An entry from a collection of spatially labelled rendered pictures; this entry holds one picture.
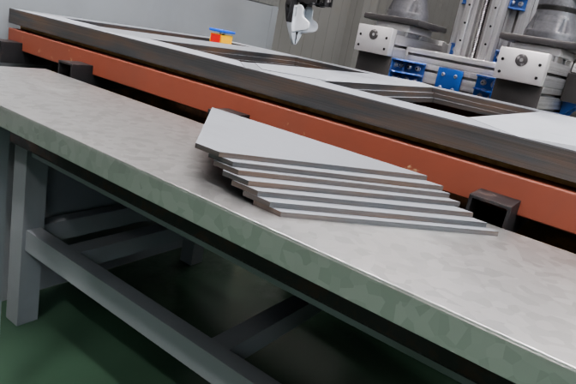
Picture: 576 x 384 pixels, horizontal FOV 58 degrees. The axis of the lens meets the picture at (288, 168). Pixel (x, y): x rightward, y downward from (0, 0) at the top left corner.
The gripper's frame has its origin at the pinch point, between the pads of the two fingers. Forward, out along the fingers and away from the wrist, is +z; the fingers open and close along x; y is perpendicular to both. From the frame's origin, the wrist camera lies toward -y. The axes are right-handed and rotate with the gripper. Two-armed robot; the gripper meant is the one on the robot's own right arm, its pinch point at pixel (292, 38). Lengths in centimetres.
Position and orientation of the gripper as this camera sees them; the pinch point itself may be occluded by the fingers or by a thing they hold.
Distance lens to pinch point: 129.7
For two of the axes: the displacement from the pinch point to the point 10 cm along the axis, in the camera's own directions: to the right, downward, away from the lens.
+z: -1.8, 9.5, 2.5
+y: 8.0, 2.9, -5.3
